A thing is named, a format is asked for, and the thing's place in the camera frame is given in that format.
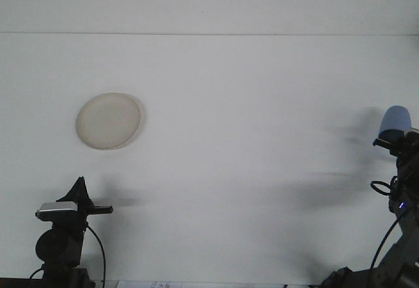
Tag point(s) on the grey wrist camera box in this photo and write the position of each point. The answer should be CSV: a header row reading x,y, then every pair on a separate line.
x,y
413,132
57,209

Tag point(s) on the pale blue cup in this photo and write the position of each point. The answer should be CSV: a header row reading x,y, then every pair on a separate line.
x,y
396,119

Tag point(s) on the pale round plate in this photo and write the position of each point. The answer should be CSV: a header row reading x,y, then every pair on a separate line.
x,y
108,121

